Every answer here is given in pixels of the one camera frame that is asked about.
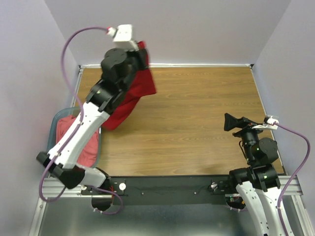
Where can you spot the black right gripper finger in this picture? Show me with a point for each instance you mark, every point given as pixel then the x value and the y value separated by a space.
pixel 230 120
pixel 228 127

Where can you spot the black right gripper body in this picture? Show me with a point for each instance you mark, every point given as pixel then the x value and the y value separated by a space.
pixel 251 136

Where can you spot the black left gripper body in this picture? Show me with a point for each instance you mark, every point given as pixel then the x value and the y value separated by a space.
pixel 135 62

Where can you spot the dark red t-shirt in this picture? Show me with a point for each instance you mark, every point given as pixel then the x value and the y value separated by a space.
pixel 143 85

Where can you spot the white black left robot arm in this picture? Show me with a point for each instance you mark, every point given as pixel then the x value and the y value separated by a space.
pixel 119 69

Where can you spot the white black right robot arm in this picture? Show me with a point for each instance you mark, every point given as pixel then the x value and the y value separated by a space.
pixel 259 184

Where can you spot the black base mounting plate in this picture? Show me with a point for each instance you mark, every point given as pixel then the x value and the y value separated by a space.
pixel 167 190

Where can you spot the clear blue plastic bin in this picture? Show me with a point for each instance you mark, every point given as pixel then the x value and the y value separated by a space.
pixel 61 114

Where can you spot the pink t-shirt in bin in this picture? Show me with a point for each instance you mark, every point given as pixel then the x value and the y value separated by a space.
pixel 89 154

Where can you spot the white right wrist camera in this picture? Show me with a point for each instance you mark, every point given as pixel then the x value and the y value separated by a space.
pixel 269 123

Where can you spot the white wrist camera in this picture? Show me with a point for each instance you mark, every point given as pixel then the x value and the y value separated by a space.
pixel 123 38
pixel 269 123

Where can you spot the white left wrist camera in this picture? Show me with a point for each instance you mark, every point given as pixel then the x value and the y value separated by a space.
pixel 123 38

